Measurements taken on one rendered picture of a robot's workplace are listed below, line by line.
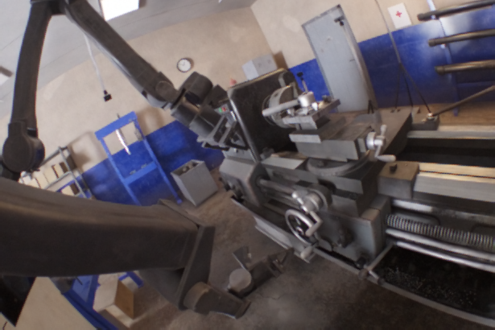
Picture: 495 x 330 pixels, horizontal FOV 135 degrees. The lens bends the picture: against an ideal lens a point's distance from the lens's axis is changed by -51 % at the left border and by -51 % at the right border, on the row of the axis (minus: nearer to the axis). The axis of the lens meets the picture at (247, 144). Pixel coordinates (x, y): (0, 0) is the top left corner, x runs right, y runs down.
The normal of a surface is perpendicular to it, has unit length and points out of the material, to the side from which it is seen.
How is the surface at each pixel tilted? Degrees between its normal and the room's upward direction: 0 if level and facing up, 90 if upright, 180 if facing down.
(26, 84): 91
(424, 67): 90
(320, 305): 0
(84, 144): 90
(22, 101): 87
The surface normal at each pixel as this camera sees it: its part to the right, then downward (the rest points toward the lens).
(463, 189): -0.79, -0.44
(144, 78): 0.55, 0.00
